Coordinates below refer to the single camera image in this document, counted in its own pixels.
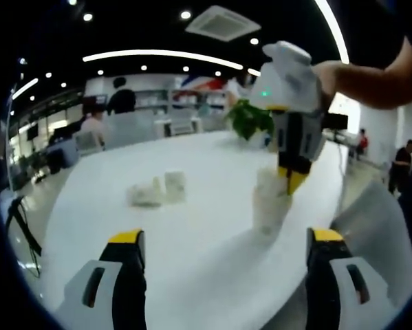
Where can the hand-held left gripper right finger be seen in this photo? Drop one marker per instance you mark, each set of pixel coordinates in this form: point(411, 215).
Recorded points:
point(341, 278)

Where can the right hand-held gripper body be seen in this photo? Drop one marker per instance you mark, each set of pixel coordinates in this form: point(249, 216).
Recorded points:
point(288, 86)

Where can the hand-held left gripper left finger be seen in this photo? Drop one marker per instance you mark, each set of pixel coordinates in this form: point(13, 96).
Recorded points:
point(92, 278)

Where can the stack of paper cups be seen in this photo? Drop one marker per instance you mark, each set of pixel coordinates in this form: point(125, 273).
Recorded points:
point(269, 209)

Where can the person's right hand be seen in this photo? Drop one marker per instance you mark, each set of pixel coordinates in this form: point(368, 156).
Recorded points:
point(329, 79)

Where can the green potted plant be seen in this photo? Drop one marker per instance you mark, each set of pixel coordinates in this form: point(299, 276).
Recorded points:
point(247, 118)

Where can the curved ceiling light strip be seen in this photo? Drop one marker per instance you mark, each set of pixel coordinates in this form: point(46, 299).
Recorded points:
point(157, 52)
point(336, 31)

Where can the ceiling air conditioner vent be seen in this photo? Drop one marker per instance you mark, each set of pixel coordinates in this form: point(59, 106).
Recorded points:
point(223, 22)

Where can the black tripod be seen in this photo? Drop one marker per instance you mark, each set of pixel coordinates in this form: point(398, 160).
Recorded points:
point(21, 220)

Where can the white mesh office chair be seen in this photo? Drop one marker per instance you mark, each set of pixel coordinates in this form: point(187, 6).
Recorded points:
point(183, 127)

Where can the white table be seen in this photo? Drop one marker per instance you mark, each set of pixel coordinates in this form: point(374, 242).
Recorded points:
point(209, 240)

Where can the black suitcase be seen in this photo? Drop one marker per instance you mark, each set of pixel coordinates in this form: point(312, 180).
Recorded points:
point(54, 161)

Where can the round ceiling downlights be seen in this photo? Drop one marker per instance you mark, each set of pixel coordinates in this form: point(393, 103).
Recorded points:
point(185, 14)

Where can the white storage shelf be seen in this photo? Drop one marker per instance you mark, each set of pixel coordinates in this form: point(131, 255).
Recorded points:
point(150, 99)

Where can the black monitor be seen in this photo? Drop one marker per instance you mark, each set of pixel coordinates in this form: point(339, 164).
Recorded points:
point(32, 131)

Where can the short ceiling light strip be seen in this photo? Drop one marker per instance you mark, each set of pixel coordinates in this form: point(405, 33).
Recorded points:
point(25, 88)

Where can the red blue wall banner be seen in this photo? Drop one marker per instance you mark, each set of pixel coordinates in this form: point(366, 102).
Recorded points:
point(202, 82)

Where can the dark wall display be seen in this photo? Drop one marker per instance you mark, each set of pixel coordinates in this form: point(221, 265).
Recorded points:
point(95, 101)

